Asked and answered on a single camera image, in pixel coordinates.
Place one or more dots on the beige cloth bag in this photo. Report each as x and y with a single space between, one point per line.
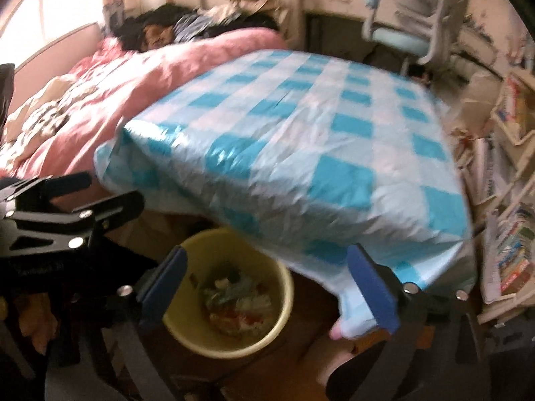
250 4

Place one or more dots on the grey blue office chair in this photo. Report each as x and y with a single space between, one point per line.
397 35

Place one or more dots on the white book rack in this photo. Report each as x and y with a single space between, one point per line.
518 133

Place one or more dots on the cream floral blanket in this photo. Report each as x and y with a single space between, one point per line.
37 121

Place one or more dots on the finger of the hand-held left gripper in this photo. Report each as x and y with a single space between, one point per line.
62 234
62 186

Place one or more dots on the pink duvet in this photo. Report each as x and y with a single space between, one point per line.
125 75

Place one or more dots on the bright window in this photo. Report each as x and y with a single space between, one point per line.
50 8

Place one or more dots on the pile of dark clothes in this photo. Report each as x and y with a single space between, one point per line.
167 12

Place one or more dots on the blue white checked tablecloth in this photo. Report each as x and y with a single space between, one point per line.
292 133

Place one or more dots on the heap of mixed wrappers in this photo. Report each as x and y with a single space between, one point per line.
238 305

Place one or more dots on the stack of colourful books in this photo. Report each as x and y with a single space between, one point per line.
514 255

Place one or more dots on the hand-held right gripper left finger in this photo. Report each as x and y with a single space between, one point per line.
167 280

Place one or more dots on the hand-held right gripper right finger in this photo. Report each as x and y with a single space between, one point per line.
372 288

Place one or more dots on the yellow plastic bin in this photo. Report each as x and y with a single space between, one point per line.
217 250

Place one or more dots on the brown garment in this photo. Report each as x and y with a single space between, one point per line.
156 37

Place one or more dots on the clear plastic bag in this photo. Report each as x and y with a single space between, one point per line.
472 96

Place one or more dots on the pile of workbooks and papers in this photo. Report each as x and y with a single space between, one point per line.
489 171

